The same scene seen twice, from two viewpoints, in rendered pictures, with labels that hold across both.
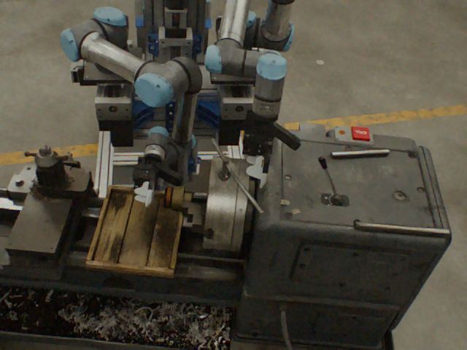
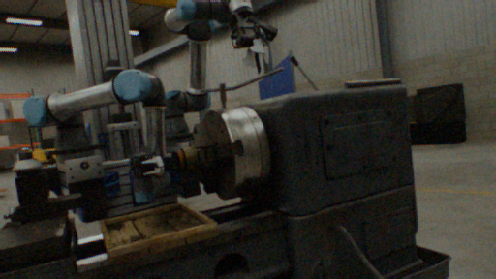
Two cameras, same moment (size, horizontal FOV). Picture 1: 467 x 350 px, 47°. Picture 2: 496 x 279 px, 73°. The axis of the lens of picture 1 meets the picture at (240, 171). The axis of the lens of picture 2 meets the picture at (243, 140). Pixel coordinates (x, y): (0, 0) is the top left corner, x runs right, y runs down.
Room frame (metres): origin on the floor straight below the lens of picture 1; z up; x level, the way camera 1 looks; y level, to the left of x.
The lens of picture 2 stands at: (0.08, 0.45, 1.18)
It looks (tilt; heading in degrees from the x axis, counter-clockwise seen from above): 3 degrees down; 337
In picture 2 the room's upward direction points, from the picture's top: 7 degrees counter-clockwise
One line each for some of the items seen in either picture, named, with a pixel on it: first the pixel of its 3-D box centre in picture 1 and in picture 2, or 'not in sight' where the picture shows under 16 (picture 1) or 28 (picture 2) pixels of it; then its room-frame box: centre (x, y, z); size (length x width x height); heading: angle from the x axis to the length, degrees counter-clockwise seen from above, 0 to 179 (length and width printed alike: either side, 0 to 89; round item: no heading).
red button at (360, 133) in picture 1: (360, 134); not in sight; (1.43, -0.39, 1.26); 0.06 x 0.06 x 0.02; 3
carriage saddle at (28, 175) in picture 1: (36, 216); (15, 257); (1.15, 0.71, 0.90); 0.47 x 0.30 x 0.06; 3
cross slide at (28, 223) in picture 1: (49, 205); (33, 232); (1.17, 0.66, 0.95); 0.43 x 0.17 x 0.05; 3
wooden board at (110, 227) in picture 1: (139, 229); (154, 227); (1.17, 0.33, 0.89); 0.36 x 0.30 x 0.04; 3
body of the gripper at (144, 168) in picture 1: (147, 172); (145, 165); (1.28, 0.32, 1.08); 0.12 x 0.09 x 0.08; 3
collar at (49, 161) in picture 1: (46, 156); (27, 165); (1.23, 0.66, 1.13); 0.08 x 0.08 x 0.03
